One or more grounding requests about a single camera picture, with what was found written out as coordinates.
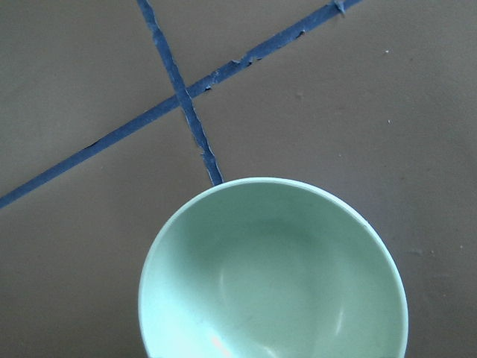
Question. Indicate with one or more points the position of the green bowl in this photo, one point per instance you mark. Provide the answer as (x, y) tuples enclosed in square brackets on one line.
[(269, 267)]

